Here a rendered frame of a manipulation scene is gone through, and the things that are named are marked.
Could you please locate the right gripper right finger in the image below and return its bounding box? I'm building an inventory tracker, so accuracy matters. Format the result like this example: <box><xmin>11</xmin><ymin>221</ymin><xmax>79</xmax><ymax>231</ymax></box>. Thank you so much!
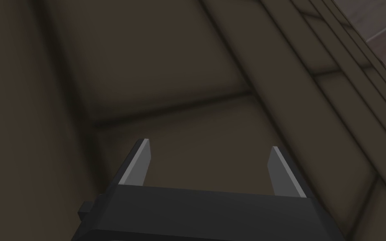
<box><xmin>267</xmin><ymin>145</ymin><xmax>316</xmax><ymax>199</ymax></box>

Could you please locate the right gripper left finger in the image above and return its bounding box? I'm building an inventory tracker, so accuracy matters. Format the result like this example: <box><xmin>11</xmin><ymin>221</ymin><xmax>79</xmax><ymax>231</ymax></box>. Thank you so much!
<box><xmin>111</xmin><ymin>138</ymin><xmax>152</xmax><ymax>187</ymax></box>

